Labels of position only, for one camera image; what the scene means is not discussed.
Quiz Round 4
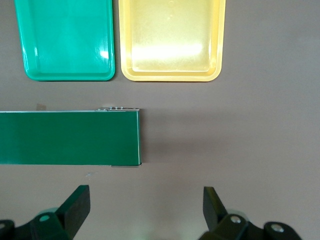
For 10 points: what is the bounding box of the green plastic tray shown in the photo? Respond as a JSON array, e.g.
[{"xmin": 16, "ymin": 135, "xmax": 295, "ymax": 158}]
[{"xmin": 13, "ymin": 0, "xmax": 116, "ymax": 82}]

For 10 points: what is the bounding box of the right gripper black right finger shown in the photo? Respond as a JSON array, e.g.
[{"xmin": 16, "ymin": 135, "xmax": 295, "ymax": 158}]
[{"xmin": 199, "ymin": 186, "xmax": 304, "ymax": 240}]

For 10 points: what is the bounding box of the green conveyor belt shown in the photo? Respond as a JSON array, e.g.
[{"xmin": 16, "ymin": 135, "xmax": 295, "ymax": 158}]
[{"xmin": 0, "ymin": 106, "xmax": 143, "ymax": 168}]

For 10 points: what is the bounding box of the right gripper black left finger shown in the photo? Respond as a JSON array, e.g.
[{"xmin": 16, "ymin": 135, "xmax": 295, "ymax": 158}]
[{"xmin": 0, "ymin": 184, "xmax": 91, "ymax": 240}]

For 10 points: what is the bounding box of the yellow plastic tray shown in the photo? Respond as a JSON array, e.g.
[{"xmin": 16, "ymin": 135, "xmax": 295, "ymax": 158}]
[{"xmin": 118, "ymin": 0, "xmax": 227, "ymax": 83}]

